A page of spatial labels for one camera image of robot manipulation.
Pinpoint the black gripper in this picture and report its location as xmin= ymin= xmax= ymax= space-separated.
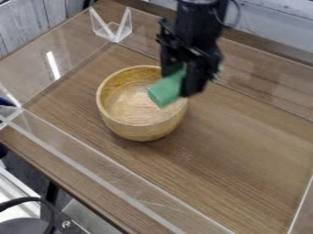
xmin=157 ymin=0 xmax=224 ymax=97

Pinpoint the green rectangular block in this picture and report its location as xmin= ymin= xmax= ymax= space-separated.
xmin=145 ymin=64 xmax=224 ymax=110

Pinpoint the brown wooden bowl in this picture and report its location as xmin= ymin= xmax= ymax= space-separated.
xmin=95 ymin=65 xmax=188 ymax=142

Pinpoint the black table leg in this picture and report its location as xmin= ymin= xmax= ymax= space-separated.
xmin=45 ymin=182 xmax=60 ymax=205

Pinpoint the clear acrylic corner bracket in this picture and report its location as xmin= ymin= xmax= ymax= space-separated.
xmin=88 ymin=7 xmax=132 ymax=43

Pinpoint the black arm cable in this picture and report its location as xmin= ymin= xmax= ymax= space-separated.
xmin=211 ymin=0 xmax=242 ymax=30

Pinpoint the clear acrylic tray wall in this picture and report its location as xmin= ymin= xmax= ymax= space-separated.
xmin=0 ymin=0 xmax=313 ymax=234

